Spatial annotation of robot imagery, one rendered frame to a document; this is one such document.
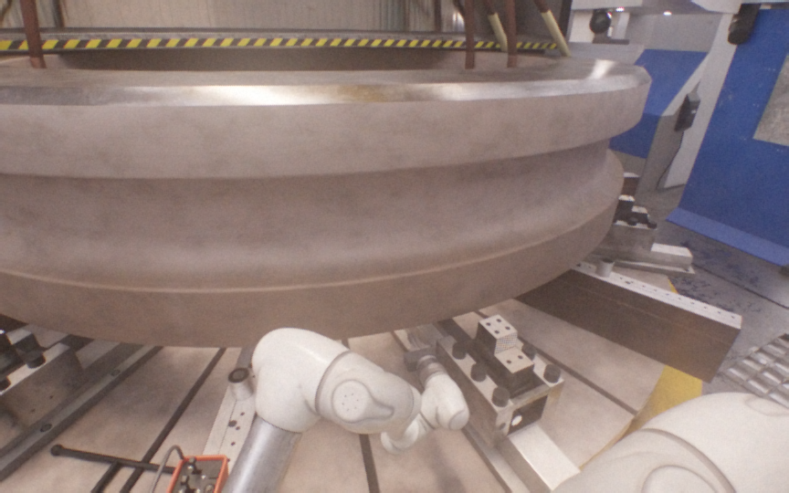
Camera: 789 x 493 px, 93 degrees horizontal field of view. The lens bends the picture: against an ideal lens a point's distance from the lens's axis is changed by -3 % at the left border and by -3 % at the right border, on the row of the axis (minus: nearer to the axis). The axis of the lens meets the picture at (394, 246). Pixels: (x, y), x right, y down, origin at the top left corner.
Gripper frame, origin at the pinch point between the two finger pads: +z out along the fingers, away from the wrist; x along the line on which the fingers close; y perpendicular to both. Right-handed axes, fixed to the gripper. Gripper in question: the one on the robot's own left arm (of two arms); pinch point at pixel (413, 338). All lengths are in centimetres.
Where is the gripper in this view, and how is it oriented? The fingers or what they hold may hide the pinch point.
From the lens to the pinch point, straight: 148.8
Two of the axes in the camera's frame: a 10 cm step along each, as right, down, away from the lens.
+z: -3.2, -4.6, 8.3
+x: -9.5, 1.4, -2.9
